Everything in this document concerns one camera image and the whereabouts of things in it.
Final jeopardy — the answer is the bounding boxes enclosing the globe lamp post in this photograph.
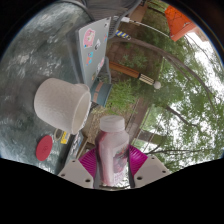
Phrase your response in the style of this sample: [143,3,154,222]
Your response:
[108,60,162,90]

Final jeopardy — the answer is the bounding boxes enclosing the silver laptop with stickers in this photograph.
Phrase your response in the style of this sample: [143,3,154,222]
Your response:
[78,17,113,88]

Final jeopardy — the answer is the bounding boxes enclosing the leaning tree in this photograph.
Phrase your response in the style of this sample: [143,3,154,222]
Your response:
[109,36,218,111]

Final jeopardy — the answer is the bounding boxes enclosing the white cup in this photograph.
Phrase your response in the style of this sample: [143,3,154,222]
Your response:
[33,77,92,135]

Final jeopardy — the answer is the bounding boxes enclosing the black laptop with stickers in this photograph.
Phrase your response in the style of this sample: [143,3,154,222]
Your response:
[64,131,89,161]

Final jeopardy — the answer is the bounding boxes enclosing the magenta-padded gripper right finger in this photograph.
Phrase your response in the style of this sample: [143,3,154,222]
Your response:
[128,144,173,188]

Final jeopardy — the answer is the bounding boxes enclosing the pink drink bottle white cap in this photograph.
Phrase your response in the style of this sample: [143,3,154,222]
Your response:
[95,114,130,188]

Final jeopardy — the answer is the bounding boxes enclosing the blue yellow striped bollard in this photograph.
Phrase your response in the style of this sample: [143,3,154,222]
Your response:
[114,29,132,41]

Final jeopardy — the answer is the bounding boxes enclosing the orange canopy umbrella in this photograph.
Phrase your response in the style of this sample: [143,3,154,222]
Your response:
[164,4,201,43]

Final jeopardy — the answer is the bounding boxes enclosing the flat round red coaster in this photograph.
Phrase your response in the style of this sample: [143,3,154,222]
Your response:
[35,134,54,162]

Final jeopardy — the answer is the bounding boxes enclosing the grey mesh chair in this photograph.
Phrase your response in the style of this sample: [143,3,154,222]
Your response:
[59,0,143,38]

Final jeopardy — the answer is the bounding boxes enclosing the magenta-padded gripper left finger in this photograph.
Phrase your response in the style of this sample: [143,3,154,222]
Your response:
[57,147,98,189]

